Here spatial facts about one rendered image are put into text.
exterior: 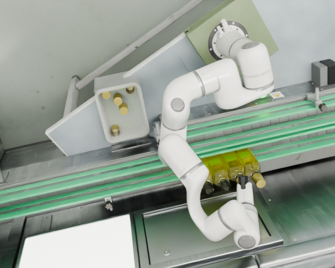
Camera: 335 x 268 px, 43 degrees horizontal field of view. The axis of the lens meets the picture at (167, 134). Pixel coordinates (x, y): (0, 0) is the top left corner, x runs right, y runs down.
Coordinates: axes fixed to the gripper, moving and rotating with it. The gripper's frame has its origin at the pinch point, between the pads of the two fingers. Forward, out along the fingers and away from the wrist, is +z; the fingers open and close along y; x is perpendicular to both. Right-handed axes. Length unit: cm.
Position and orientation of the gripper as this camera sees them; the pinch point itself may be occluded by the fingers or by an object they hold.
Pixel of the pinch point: (243, 185)
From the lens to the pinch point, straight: 150.2
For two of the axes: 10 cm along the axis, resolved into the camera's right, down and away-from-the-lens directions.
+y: -1.6, -8.8, -4.4
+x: -9.8, 0.9, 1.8
